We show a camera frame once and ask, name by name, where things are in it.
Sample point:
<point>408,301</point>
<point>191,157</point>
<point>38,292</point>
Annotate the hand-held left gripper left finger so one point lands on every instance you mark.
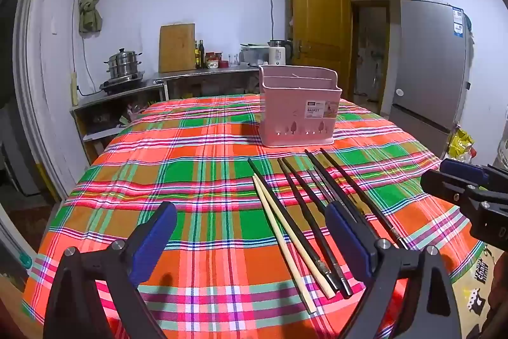
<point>154,239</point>

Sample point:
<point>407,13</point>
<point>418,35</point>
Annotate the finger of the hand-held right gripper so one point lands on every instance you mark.
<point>440,182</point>
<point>462,169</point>

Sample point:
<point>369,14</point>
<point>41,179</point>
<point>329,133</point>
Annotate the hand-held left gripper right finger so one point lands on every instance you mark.
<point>349,239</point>

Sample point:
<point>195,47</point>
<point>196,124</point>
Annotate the light wooden chopstick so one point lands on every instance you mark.
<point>283,243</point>
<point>295,237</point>

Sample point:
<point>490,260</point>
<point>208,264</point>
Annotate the thin grey chopstick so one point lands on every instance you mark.
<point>319,185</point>

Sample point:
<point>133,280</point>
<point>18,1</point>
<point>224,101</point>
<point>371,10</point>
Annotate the pink utensil basket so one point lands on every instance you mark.
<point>285,112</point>

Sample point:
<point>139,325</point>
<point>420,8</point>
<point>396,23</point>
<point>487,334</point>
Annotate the yellow snack bag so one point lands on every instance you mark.
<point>460,144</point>

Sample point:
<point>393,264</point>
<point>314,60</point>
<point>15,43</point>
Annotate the plaid tablecloth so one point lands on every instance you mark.
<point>198,184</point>

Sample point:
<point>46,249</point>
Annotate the beige printed bag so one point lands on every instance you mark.
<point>476,295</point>

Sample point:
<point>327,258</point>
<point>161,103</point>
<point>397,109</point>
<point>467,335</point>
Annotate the silver refrigerator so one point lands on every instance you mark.
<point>428,77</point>

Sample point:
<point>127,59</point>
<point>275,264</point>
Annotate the teal plastic object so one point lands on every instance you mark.
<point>26,262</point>

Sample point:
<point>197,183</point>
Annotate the low steel side table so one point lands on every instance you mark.
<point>103,96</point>

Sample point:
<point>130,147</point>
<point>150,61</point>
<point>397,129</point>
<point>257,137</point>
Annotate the black induction cooker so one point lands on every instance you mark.
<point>123,85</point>

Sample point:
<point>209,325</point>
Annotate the yellowed power strip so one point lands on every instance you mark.
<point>74,92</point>

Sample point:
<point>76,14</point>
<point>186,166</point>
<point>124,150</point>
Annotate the tall steel counter table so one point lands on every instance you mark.
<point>206,73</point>

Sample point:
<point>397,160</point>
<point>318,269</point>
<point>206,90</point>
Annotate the steel steamer pot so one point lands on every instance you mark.
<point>123,65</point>

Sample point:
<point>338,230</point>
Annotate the red sauce jar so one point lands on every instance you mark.
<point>211,61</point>

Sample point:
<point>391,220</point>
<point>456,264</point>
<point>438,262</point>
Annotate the yellow oil bottle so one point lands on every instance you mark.
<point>196,57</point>

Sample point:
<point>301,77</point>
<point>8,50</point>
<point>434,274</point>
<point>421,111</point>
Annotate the dark oil bottle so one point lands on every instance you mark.
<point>201,55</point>

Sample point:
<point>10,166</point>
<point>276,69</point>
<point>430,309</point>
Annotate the wooden cutting board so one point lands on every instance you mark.
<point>176,49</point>

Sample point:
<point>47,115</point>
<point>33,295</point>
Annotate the clear drinking glass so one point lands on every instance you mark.
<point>233,60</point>

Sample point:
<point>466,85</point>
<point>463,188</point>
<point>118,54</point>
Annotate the yellow wooden door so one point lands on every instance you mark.
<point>317,25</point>

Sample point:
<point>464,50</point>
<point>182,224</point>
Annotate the white electric kettle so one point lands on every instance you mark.
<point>278,53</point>

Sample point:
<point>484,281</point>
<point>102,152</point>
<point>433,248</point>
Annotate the white storage box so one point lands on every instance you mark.
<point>254,55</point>

